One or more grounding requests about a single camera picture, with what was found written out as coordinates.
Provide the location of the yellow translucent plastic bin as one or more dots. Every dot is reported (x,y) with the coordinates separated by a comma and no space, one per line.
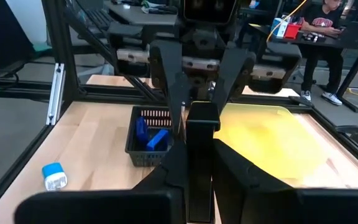
(275,140)

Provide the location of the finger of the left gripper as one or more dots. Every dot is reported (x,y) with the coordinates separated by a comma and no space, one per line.
(235,74)
(169,68)

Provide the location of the black plastic slotted basket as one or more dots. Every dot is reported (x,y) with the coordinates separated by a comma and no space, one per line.
(135,155)

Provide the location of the red storage box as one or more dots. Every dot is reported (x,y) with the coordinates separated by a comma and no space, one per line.
(292,31)

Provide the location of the white blue carton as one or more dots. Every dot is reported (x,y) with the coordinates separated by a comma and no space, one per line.
(278,28)

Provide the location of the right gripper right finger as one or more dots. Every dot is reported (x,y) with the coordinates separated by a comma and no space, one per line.
(291,207)

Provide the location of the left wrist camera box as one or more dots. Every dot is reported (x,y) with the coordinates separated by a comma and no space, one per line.
(208,11)

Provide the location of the person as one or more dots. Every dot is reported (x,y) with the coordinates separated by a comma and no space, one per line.
(322,18)

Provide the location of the silver aluminium bracket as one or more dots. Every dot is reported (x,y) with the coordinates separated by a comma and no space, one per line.
(56,93)

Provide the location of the white charger with blue cap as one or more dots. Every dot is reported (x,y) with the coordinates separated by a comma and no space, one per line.
(54,177)

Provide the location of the grey background desk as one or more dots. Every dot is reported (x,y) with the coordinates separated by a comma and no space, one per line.
(141,17)

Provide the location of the black rig frame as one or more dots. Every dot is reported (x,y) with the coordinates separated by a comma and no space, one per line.
(61,46)

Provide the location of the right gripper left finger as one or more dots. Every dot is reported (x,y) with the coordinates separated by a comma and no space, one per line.
(104,207)

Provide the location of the black background desk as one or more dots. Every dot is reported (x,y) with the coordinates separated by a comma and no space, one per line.
(353,43)

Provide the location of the blue plastic charger block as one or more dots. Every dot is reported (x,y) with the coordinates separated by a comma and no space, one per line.
(157,140)

